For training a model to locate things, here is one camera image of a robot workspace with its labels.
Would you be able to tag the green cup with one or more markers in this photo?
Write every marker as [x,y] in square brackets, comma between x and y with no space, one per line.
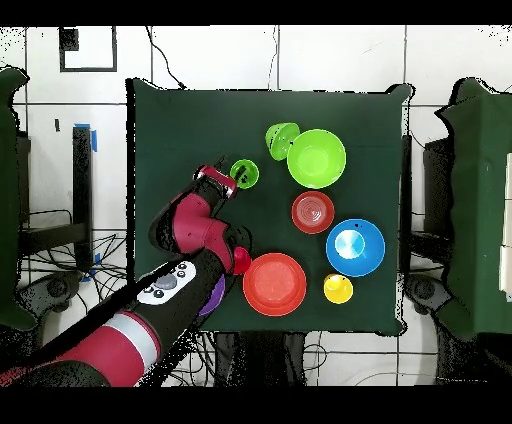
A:
[250,170]

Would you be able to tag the small green bowl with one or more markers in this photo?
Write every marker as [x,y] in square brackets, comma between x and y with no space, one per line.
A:
[278,138]

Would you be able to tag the red cup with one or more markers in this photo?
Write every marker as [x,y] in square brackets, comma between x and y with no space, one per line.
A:
[242,260]

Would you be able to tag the small orange bowl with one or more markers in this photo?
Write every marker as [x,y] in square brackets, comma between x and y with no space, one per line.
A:
[313,212]

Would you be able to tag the large green bowl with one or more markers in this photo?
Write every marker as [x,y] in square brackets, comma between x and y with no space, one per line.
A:
[316,158]

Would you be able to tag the large purple bowl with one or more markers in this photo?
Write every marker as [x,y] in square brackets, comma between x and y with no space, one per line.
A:
[216,298]

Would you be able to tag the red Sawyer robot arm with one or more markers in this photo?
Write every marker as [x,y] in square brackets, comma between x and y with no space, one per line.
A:
[192,228]

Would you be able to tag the dark green tablecloth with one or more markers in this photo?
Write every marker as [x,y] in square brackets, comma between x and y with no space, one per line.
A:
[192,120]

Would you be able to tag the large orange bowl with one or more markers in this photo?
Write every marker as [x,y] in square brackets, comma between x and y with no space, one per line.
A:
[274,284]

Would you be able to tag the blue tape strip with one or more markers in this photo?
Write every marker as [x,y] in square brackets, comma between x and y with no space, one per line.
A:
[94,142]

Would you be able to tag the black metal stand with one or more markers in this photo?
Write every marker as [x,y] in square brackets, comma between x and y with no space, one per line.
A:
[82,180]

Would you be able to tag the blue bowl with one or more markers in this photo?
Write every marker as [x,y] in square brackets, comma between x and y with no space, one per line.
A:
[356,260]

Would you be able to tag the yellow cup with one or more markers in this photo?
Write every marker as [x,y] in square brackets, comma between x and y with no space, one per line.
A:
[338,290]

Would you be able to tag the black office chair base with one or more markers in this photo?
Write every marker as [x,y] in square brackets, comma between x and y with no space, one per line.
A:
[52,290]

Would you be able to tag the black box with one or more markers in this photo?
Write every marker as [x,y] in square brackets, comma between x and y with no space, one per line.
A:
[438,188]

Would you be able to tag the green cloth side table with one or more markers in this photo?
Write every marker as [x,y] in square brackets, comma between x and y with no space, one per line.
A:
[8,260]
[480,200]

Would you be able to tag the black square floor frame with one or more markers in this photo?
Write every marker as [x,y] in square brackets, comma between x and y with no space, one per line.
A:
[88,70]

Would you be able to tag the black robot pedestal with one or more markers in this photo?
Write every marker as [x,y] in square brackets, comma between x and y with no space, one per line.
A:
[260,360]

